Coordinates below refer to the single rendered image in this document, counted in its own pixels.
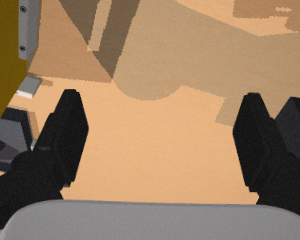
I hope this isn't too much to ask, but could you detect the yellow crate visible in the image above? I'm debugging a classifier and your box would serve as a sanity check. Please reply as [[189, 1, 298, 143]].
[[0, 0, 27, 118]]

